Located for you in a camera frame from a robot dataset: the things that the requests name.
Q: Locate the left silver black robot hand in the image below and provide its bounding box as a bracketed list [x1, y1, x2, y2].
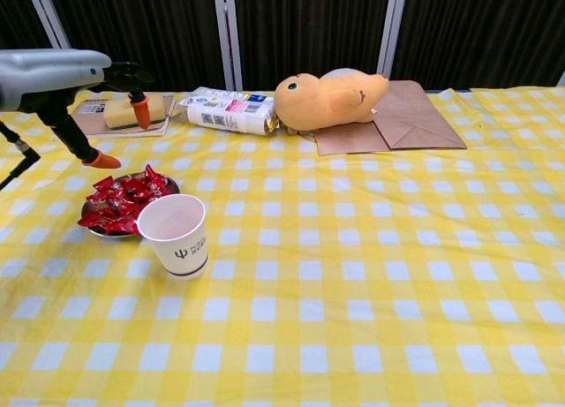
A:
[0, 49, 155, 170]

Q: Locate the round metal plate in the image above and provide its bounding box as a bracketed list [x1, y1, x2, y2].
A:
[80, 171, 181, 239]

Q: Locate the white paper cup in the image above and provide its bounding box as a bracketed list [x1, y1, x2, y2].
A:
[136, 193, 209, 281]

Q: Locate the black pleated curtain panel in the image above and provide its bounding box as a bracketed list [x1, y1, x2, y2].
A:
[231, 0, 393, 92]
[390, 0, 565, 91]
[43, 0, 227, 94]
[0, 0, 57, 50]

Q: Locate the brown spiral notebook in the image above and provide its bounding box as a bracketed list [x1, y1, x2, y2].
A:
[70, 93, 177, 139]

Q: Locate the yellow sponge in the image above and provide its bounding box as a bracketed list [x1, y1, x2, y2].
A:
[102, 93, 167, 131]

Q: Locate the white printed plastic package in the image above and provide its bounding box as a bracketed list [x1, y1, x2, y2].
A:
[176, 87, 280, 137]

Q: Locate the orange plush toy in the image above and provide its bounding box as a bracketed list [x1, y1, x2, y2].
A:
[273, 68, 390, 134]

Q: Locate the brown paper bag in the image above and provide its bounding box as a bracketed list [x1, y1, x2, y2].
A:
[313, 119, 392, 156]
[373, 79, 468, 151]

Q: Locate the yellow white checkered tablecloth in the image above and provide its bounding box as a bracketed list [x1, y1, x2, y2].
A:
[0, 87, 565, 407]

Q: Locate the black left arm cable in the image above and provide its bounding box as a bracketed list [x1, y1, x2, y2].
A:
[0, 122, 41, 191]

